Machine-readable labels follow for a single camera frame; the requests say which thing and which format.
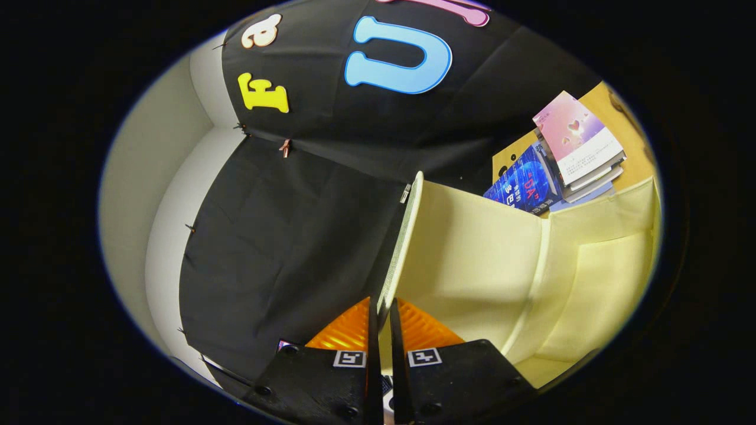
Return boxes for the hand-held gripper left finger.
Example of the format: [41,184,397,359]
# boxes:
[245,297,382,425]

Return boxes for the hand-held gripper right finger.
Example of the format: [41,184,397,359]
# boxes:
[389,298,538,425]

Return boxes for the green fabric storage box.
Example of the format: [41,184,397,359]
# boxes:
[377,171,662,390]

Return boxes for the white book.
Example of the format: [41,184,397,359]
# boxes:
[561,158,625,204]

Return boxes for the pink book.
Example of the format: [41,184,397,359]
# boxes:
[533,90,625,187]

